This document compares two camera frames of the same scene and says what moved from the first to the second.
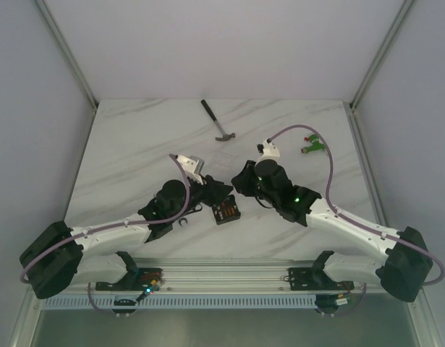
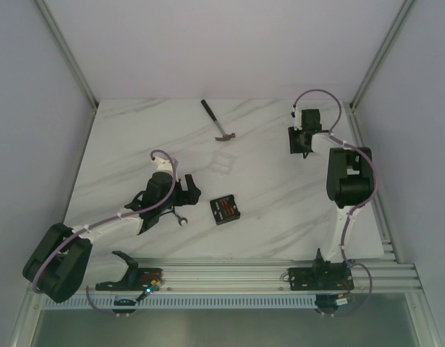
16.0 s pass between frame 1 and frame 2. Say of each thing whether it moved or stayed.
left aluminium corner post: stayed
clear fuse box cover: stayed
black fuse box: stayed
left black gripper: moved
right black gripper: moved
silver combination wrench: stayed
